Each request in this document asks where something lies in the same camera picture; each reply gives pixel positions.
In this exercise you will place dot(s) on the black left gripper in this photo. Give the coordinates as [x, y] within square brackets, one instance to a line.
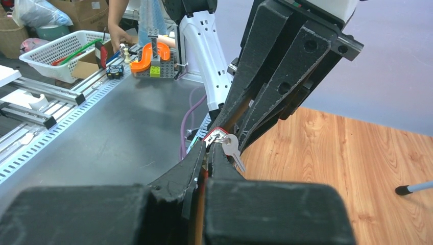
[287, 49]

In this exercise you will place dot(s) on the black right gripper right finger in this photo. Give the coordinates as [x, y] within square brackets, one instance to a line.
[241, 211]

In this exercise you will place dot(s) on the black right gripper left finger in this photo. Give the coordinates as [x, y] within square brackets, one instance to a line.
[162, 212]

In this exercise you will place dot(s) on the silver keys of lock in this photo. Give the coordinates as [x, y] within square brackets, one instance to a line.
[229, 144]

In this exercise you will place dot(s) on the red cable lock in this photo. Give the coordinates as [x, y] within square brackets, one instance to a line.
[215, 161]

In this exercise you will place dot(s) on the person's forearm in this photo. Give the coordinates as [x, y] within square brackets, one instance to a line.
[116, 9]

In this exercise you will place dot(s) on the orange grey brick toy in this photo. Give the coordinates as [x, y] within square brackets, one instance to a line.
[157, 58]

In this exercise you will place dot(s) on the white plastic basket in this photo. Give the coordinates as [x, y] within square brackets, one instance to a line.
[58, 59]

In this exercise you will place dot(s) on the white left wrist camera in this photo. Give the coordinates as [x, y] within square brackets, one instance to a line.
[342, 9]

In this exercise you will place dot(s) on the grey camera tripod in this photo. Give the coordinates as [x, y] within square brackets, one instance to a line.
[408, 189]

